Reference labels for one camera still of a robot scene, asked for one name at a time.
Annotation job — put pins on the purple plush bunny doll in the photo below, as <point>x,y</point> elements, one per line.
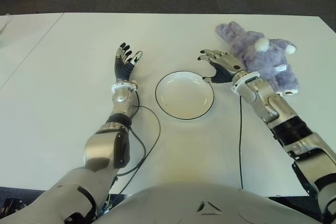
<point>262,56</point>

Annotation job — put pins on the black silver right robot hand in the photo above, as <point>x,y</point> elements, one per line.
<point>225,68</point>

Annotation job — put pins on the white plate with black rim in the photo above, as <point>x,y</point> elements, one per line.
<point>183,95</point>

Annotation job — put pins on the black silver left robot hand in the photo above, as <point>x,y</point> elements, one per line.
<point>123,70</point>

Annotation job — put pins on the black box under table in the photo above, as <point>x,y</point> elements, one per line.
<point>14,205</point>

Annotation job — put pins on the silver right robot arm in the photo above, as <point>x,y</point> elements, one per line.
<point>265,98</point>

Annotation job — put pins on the silver robot torso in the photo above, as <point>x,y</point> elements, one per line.
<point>183,203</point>

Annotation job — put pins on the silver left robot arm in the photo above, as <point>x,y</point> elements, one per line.
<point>103,142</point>

